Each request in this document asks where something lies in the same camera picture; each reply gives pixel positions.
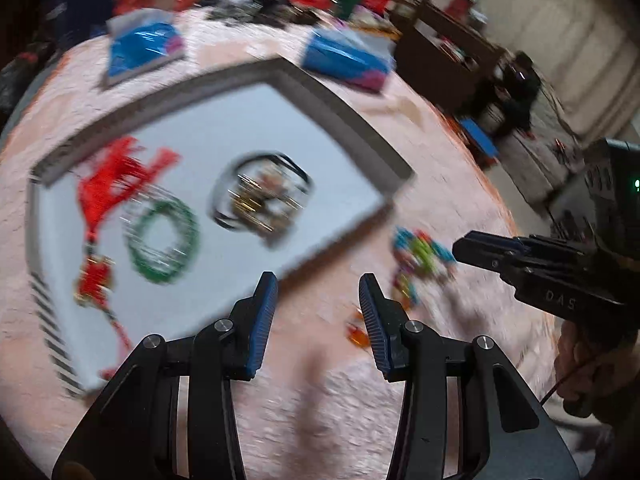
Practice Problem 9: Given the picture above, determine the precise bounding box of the orange yellow bead bracelet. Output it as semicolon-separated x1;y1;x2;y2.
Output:
347;263;421;351

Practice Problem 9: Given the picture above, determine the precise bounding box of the colorful bead hair tie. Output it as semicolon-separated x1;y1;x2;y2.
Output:
391;226;458;281

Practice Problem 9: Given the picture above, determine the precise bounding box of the green bead bracelet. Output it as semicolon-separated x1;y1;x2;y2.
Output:
121;196;202;285

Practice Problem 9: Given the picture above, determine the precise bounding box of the brown hair tie flower charm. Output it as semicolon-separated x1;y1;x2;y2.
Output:
209;152;314;238

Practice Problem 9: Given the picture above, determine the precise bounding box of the gold chain ornament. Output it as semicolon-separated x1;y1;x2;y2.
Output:
229;167;307;246

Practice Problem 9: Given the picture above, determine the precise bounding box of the red Chinese knot tassel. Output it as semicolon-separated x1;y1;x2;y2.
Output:
74;136;180;360

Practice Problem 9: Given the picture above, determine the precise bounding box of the person's right hand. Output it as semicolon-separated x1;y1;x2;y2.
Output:
554;321;639;418

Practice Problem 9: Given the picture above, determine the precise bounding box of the pink embossed tablecloth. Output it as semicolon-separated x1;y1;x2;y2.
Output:
1;11;525;479

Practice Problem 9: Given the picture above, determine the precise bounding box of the seated person in black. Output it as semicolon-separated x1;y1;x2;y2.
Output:
487;51;541;141

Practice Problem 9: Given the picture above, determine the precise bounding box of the striped cardboard tray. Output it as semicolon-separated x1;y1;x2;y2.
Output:
25;58;413;398

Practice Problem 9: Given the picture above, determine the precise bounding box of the right blue tissue pack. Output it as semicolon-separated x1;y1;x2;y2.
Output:
302;28;396;93

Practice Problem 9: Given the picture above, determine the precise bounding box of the blue tissue pack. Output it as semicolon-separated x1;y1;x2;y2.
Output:
302;28;396;93
104;8;186;88

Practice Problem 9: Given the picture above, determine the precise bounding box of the left blue tissue pack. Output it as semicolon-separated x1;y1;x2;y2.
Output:
104;8;186;88

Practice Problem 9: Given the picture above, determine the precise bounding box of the black cable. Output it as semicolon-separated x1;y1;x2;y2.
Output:
539;353;601;406

